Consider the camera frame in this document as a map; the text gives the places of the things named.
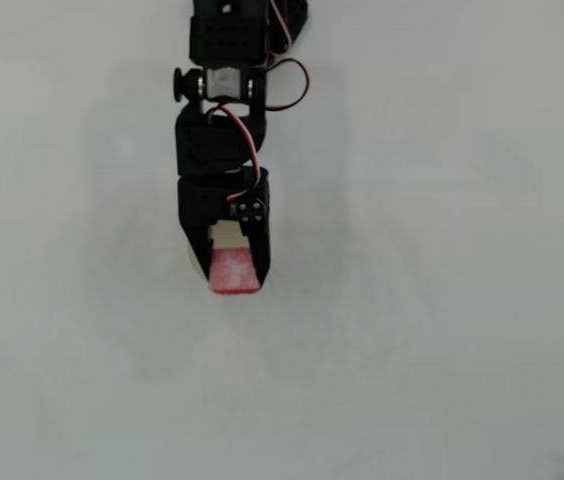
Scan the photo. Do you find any paper cup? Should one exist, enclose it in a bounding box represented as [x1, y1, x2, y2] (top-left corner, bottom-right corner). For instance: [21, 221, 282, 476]
[185, 222, 276, 291]

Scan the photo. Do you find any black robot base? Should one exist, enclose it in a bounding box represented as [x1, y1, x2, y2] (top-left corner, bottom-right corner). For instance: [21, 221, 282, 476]
[281, 0, 312, 39]

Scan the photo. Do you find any red cube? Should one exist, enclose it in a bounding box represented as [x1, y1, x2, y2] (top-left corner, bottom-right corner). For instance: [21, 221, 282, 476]
[208, 246, 264, 296]

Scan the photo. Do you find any red white black wrist cable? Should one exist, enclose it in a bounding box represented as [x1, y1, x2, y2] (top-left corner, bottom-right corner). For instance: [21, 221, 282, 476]
[264, 0, 312, 112]

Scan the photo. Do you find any red white black gripper cable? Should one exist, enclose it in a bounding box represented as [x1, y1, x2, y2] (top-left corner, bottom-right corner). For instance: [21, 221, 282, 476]
[206, 103, 263, 204]

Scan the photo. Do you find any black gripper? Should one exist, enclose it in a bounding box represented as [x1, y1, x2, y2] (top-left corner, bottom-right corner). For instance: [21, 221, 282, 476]
[177, 169, 273, 289]

